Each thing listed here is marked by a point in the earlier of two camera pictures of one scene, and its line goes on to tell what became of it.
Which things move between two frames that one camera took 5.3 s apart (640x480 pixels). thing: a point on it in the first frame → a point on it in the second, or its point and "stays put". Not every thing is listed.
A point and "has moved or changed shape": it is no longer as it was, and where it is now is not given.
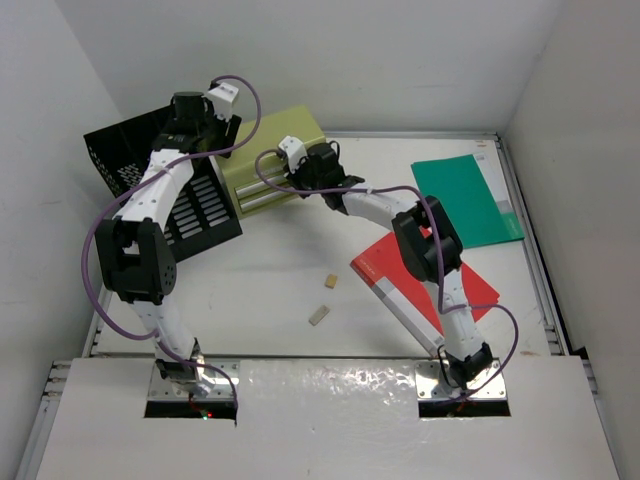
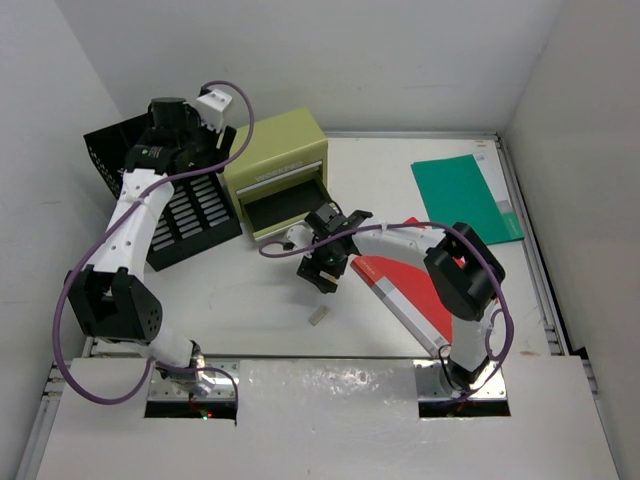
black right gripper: (295, 177) → (310, 268)
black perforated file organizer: (206, 214) stays put
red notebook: (383, 267) stays put
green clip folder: (473, 198) stays put
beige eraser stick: (319, 315) stays put
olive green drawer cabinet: (291, 130) has moved or changed shape
